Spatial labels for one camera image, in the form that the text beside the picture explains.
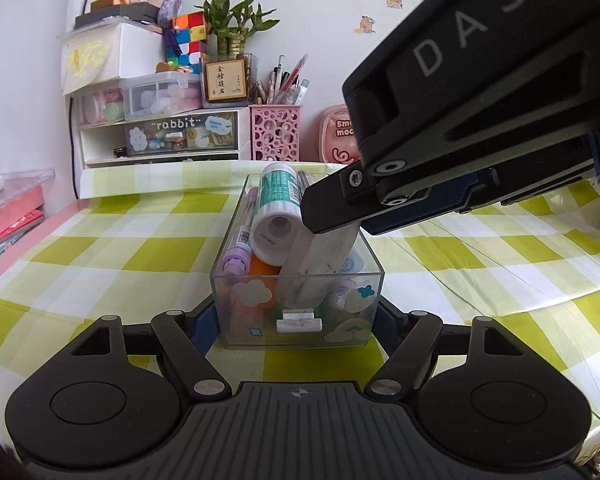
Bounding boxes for white eraser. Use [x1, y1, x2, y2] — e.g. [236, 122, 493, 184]
[278, 220, 363, 311]

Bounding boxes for orange highlighter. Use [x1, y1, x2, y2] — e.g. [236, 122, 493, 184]
[230, 255, 283, 321]

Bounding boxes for stack of red books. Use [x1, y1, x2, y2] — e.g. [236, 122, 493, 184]
[0, 185, 46, 268]

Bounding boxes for pink pencil case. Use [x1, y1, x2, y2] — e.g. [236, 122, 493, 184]
[320, 104, 366, 165]

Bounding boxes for flat black box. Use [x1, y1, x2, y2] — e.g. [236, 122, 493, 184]
[75, 2, 160, 30]

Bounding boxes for pink perforated pen holder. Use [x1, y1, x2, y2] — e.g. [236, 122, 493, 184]
[250, 104, 303, 162]

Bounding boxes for slim purple pen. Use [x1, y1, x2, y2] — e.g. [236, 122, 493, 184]
[221, 187, 260, 277]

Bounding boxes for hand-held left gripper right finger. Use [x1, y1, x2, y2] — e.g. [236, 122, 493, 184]
[364, 300, 525, 403]

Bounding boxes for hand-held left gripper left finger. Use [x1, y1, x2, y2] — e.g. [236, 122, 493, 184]
[70, 302, 232, 403]

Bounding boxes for white green glue stick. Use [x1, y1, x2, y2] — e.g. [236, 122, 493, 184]
[250, 162, 303, 266]

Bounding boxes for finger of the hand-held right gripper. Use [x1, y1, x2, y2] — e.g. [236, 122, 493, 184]
[362, 135, 596, 236]
[300, 164, 431, 235]

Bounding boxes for white storage box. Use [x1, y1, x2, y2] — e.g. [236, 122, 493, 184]
[56, 22, 163, 96]

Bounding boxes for colourful puzzle cube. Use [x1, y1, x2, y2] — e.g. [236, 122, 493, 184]
[165, 11, 208, 68]

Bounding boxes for white drawer unit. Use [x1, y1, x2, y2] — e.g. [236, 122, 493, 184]
[77, 107, 251, 167]

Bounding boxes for purple pen with silver tip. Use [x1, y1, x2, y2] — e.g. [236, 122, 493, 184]
[330, 280, 357, 312]

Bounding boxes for clear box of tape rolls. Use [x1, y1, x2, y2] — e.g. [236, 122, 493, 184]
[74, 87, 126, 126]

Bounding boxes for light blue marker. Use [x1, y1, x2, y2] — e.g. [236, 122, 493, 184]
[337, 252, 366, 277]

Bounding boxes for clear plastic organizer box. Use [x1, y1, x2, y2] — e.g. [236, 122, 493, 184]
[210, 172, 385, 352]

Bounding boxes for purple hanging sachet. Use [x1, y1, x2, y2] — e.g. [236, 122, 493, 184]
[159, 0, 187, 23]

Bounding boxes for black cable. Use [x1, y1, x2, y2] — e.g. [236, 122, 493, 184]
[69, 0, 106, 200]

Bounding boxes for bamboo plant in glass vase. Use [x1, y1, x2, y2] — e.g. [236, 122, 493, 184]
[194, 0, 280, 109]

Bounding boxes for bunch of pens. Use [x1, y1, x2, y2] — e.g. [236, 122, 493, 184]
[252, 52, 311, 107]

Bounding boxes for green checked tablecloth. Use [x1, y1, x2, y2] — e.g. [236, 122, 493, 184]
[0, 160, 600, 456]

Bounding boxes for clear lidded storage box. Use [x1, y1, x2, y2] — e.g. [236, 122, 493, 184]
[120, 71, 203, 122]

